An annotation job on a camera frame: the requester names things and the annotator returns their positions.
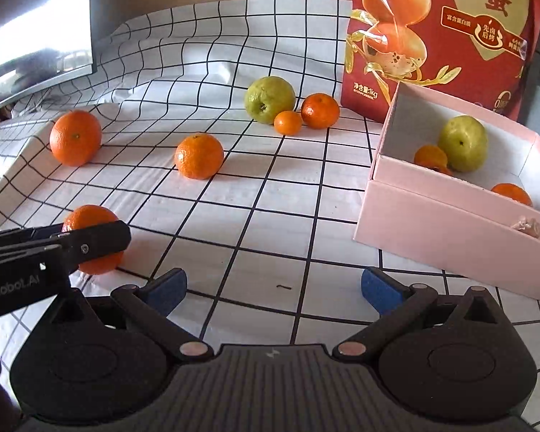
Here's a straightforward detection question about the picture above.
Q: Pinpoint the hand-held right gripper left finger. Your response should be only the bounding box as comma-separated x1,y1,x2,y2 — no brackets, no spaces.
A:
49,267,212,363

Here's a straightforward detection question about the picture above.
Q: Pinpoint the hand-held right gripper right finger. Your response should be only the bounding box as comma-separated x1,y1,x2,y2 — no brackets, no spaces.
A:
334,267,500,363

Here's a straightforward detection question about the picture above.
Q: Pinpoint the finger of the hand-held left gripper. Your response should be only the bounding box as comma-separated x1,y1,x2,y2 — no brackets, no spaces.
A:
38,220,132,275
0,226,75,267

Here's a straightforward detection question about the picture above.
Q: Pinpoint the pink cardboard box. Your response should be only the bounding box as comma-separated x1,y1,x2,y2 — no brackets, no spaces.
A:
353,82,540,300

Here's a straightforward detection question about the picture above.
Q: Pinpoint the large orange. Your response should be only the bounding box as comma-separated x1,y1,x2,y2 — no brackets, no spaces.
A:
49,109,103,167

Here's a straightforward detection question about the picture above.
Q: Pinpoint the yellow-orange citrus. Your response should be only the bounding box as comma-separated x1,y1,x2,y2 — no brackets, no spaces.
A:
491,183,534,208

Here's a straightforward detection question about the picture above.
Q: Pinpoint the green apple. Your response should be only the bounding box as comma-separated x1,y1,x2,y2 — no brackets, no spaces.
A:
437,116,489,173

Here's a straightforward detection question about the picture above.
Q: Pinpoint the green guava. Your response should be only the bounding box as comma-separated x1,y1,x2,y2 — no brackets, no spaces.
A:
244,76,296,125

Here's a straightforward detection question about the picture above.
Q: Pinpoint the white black-grid tablecloth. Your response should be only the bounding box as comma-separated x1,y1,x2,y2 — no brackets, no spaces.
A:
0,0,540,432

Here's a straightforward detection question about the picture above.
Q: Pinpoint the monitor screen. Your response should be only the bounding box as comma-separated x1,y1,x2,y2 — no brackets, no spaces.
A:
0,0,98,118

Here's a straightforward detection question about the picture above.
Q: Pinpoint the red printed snack bag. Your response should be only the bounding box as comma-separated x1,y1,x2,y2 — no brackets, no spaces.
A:
341,0,540,122

